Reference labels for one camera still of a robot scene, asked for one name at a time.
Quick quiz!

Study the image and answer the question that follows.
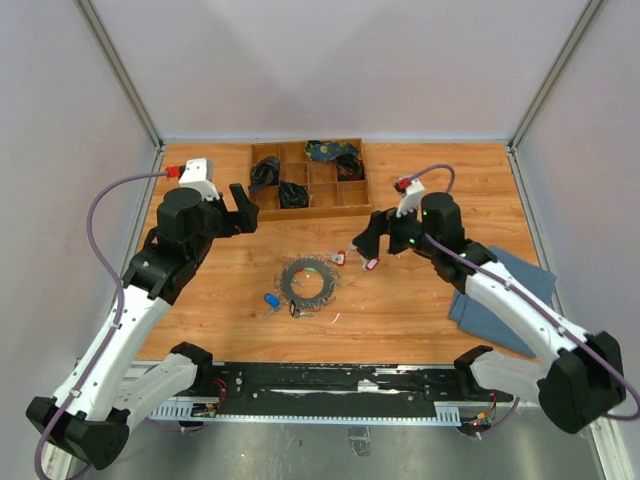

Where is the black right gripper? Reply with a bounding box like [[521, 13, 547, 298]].
[[352, 197, 439, 260]]

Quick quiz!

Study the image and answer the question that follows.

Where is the key with blue tag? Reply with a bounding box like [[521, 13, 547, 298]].
[[263, 293, 281, 319]]

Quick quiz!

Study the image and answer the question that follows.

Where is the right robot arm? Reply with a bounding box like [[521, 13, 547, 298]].
[[352, 192, 639, 434]]

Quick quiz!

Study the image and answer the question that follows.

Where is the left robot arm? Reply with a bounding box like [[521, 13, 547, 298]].
[[26, 184, 259, 470]]

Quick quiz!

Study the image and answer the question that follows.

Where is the black rolled tie left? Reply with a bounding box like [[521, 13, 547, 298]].
[[249, 156, 280, 194]]

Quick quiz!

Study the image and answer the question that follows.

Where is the black rolled tie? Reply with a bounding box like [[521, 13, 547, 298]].
[[249, 156, 280, 194], [278, 181, 309, 209]]

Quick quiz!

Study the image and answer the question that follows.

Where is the black rolled tie middle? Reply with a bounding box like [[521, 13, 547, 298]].
[[278, 181, 309, 209]]

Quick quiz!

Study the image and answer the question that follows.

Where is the wooden compartment tray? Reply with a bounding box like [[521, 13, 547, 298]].
[[249, 140, 372, 222]]

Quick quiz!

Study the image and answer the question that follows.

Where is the blue yellow patterned cloth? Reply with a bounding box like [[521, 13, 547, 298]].
[[304, 140, 360, 163]]

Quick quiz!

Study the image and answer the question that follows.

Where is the blue folded cloth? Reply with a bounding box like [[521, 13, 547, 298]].
[[448, 245, 556, 358]]

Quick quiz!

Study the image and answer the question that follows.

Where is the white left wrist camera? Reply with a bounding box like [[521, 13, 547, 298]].
[[179, 158, 220, 201]]

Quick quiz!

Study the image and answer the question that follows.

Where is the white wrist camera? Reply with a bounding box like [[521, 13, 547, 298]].
[[394, 176, 425, 218], [179, 158, 220, 201]]

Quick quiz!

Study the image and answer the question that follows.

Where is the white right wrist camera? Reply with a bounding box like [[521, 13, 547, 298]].
[[394, 176, 425, 218]]

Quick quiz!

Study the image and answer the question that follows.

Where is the black head key on ring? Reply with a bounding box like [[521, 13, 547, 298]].
[[289, 300, 314, 319]]

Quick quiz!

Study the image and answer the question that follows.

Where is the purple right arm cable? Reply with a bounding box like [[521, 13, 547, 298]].
[[397, 163, 640, 420]]

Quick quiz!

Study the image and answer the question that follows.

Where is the black mounting rail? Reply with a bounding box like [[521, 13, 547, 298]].
[[186, 362, 493, 419]]

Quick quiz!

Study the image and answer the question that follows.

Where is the white slotted cable duct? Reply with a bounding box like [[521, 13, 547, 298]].
[[149, 399, 462, 427]]

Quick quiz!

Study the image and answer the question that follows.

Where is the left aluminium frame post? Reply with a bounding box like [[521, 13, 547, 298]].
[[73, 0, 164, 152]]

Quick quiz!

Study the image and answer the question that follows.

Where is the aluminium frame post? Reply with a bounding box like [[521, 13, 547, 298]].
[[73, 0, 164, 152], [507, 0, 608, 152]]

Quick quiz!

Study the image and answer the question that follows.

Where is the right aluminium frame post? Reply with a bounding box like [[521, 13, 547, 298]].
[[507, 0, 608, 152]]

